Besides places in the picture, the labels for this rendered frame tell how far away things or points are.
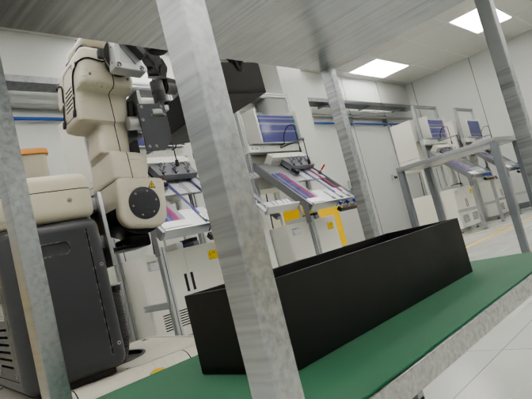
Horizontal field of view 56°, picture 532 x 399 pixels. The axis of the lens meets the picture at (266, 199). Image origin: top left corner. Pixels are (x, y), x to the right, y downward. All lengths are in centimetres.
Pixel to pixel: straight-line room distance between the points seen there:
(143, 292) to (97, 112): 178
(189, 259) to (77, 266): 217
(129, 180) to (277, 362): 127
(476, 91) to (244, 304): 1012
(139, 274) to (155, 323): 32
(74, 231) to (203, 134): 99
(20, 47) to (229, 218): 505
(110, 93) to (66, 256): 61
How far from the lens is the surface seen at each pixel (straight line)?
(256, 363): 40
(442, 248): 99
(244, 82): 174
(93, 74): 167
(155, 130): 169
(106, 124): 170
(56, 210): 136
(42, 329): 75
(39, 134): 508
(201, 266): 352
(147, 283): 326
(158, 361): 141
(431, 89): 1079
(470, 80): 1050
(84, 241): 136
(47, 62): 542
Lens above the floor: 50
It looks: 5 degrees up
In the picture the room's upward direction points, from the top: 14 degrees counter-clockwise
